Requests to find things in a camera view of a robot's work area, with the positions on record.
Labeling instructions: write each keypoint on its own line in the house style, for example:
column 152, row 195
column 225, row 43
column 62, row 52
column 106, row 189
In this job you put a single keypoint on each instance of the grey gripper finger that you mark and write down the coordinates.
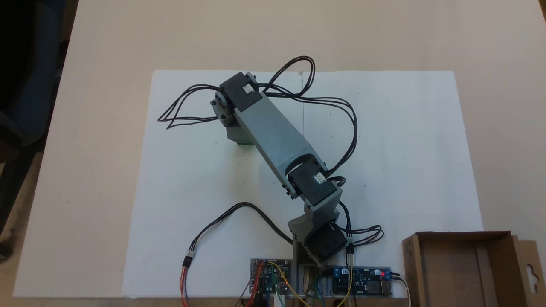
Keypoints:
column 239, row 134

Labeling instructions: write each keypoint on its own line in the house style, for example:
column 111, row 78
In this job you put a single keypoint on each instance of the green dice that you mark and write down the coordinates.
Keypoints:
column 245, row 144

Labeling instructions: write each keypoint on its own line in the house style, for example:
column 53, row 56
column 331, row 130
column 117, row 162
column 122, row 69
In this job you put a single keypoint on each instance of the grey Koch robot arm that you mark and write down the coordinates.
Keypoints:
column 277, row 136

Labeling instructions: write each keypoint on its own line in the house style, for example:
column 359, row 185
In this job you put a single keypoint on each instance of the white paper sheet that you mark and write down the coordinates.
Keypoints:
column 405, row 170
column 192, row 170

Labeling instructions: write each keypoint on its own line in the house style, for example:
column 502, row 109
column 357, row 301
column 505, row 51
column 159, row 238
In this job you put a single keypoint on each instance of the dark motor driver board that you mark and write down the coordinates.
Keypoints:
column 266, row 277

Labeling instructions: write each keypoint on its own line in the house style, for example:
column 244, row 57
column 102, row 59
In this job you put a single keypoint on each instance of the metal table clamp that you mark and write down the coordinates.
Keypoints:
column 309, row 281

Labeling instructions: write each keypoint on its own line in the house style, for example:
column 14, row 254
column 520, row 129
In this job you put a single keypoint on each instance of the blue circuit board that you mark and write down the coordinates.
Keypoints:
column 362, row 281

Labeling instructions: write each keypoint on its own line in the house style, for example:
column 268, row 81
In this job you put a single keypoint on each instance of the dark office chair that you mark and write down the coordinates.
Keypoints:
column 30, row 85

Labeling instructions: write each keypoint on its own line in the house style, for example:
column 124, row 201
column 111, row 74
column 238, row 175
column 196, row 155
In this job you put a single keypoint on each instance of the brown cardboard box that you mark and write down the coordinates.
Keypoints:
column 460, row 273

